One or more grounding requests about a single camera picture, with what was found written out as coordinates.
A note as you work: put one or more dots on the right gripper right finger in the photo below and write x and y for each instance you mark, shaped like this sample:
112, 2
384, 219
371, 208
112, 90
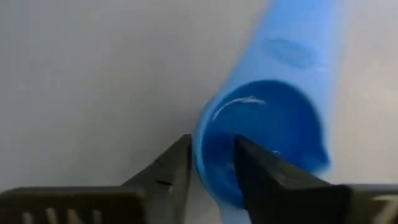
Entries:
280, 193

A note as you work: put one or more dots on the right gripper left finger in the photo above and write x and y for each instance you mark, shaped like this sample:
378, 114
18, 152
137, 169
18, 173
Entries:
161, 193

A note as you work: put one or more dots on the blue measuring cup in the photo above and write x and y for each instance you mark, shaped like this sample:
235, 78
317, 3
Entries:
273, 124

